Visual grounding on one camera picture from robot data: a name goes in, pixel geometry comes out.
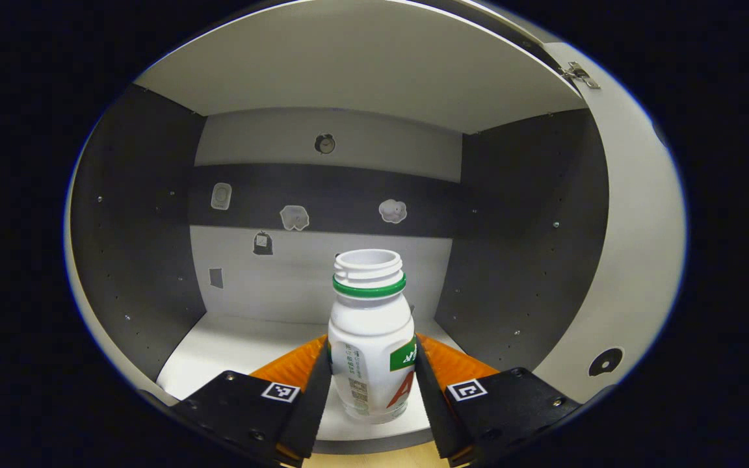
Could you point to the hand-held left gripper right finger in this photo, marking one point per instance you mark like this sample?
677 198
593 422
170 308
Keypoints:
436 416

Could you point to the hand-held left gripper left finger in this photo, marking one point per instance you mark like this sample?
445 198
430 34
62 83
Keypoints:
309 416

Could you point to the white plastic bottle green label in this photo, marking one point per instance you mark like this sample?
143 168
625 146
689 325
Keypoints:
368 325

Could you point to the white cabinet with dark interior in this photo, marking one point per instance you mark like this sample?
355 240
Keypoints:
348 71

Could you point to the metal door hinge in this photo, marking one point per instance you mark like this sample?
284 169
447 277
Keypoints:
579 75

